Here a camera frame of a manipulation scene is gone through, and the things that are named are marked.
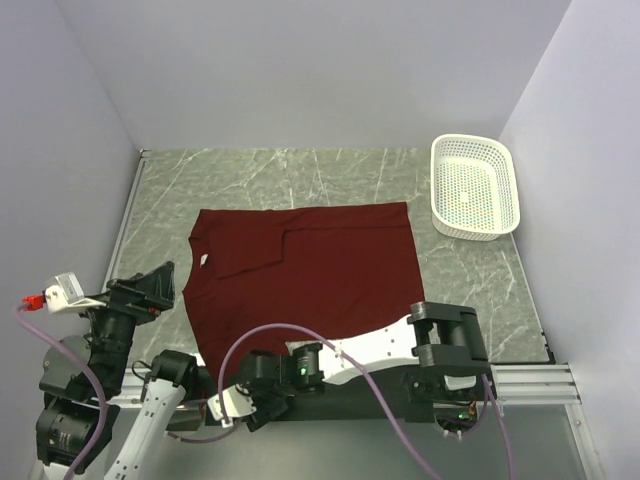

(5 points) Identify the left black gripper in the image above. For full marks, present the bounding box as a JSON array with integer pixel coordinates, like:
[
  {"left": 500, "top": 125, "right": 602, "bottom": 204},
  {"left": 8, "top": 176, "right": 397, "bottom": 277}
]
[{"left": 68, "top": 259, "right": 174, "bottom": 392}]

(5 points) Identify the dark red t shirt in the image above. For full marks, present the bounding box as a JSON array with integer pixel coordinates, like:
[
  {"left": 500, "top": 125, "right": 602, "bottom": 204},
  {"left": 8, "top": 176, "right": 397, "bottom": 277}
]
[{"left": 183, "top": 202, "right": 424, "bottom": 377}]

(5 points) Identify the white plastic perforated basket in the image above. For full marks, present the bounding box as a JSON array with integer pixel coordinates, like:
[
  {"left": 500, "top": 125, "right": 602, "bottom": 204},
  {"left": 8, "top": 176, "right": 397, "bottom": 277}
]
[{"left": 430, "top": 134, "right": 521, "bottom": 241}]

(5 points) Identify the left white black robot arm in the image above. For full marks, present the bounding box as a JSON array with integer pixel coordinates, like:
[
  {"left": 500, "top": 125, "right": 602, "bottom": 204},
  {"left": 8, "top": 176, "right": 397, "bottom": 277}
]
[{"left": 35, "top": 261, "right": 205, "bottom": 479}]

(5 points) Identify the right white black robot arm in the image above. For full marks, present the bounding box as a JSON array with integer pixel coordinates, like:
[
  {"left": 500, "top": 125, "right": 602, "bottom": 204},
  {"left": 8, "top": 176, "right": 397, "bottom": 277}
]
[{"left": 223, "top": 302, "right": 491, "bottom": 436}]

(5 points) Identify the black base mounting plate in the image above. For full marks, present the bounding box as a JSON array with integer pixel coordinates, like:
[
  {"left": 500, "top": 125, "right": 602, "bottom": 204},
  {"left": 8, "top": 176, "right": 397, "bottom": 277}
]
[{"left": 159, "top": 362, "right": 491, "bottom": 431}]

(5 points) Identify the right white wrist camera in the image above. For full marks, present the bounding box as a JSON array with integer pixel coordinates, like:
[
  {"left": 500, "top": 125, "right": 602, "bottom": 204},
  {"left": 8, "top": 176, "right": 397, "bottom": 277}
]
[{"left": 206, "top": 384, "right": 257, "bottom": 428}]

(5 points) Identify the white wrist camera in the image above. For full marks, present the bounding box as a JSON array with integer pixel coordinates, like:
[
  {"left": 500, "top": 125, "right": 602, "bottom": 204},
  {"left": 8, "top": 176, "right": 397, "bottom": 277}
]
[
  {"left": 22, "top": 272, "right": 104, "bottom": 315},
  {"left": 206, "top": 384, "right": 257, "bottom": 428}
]

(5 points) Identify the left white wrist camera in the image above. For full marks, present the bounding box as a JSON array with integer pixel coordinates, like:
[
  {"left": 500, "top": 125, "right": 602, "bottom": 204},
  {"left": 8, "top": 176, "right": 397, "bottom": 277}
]
[{"left": 22, "top": 272, "right": 104, "bottom": 315}]

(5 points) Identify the aluminium extrusion rail frame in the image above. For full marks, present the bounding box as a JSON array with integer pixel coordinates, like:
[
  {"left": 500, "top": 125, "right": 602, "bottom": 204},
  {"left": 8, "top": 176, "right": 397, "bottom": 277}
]
[{"left": 107, "top": 148, "right": 603, "bottom": 479}]

